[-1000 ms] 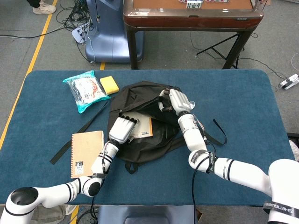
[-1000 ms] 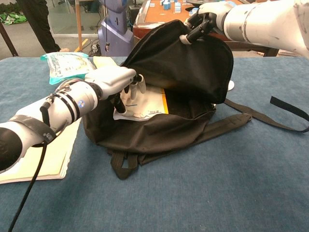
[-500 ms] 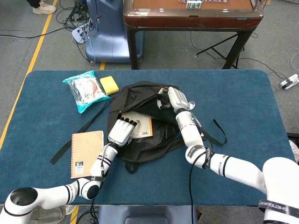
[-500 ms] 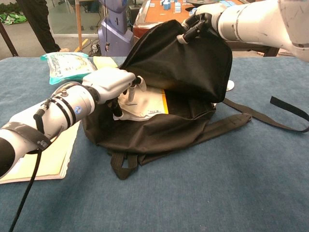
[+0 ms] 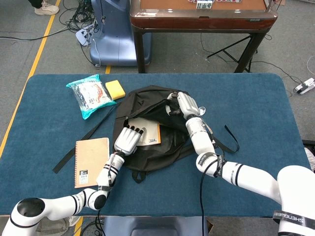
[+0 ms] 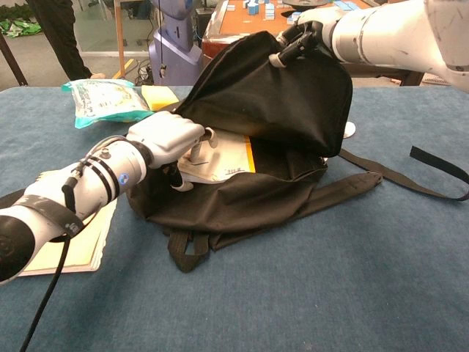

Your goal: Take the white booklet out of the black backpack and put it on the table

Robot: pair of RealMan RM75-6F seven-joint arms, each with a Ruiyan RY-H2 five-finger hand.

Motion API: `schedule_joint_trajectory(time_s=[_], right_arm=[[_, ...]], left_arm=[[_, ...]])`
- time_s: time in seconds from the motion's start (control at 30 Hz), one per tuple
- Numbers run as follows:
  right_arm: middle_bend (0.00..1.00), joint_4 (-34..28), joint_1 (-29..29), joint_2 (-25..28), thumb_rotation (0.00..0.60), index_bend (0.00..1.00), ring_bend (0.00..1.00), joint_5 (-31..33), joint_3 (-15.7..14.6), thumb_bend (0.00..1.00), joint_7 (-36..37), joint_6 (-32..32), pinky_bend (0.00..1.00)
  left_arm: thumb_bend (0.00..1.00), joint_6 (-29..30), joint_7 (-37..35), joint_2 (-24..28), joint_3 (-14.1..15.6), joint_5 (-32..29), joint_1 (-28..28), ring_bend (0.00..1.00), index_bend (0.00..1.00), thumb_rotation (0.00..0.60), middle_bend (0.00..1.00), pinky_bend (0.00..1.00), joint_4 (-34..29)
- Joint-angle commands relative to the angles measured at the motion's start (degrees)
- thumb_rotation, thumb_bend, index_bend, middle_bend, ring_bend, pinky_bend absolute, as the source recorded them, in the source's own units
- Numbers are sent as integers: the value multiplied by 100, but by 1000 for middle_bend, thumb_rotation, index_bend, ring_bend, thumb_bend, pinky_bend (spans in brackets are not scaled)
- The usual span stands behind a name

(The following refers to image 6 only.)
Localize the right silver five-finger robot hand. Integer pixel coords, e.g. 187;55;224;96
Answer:
269;7;344;69

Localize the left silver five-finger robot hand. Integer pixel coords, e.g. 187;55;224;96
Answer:
126;111;218;191

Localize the white book yellow spine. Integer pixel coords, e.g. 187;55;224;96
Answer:
177;131;256;184

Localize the black fabric backpack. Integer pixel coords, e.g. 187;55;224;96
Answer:
126;31;469;274

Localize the teal white snack bag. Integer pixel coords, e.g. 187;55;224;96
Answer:
61;78;155;129

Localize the green plastic bag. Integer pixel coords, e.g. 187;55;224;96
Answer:
0;18;42;38

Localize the yellow sponge block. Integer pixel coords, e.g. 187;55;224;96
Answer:
141;84;180;111

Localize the blue backed mahjong tile stack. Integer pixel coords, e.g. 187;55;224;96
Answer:
247;0;276;20

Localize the brown mahjong table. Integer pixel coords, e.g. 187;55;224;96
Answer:
201;0;426;87

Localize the beige spiral notebook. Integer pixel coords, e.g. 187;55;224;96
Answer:
18;170;118;278

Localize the person in black trousers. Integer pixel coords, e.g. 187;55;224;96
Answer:
25;0;107;81

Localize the blue table cloth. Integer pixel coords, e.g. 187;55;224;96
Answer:
0;86;469;352

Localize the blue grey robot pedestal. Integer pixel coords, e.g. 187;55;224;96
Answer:
148;0;203;87

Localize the wooden frame post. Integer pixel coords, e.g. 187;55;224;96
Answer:
114;0;128;78

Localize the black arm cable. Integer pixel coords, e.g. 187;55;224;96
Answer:
20;161;89;352

